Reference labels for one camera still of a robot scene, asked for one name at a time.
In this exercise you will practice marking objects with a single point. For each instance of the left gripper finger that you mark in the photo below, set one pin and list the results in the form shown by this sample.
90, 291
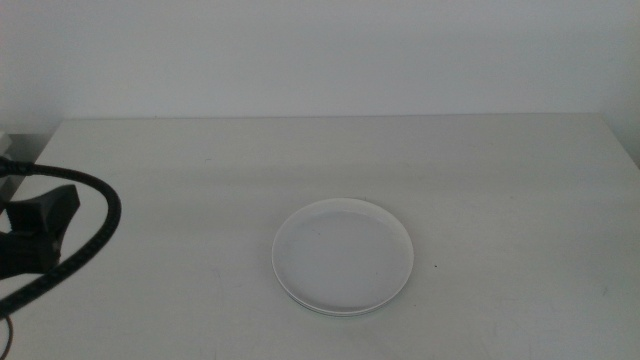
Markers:
27, 255

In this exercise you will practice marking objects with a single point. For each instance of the pale green shallow bowl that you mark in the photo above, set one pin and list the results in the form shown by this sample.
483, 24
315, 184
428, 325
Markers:
320, 311

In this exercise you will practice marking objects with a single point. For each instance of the white shallow bowl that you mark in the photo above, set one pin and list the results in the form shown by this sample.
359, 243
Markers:
342, 255

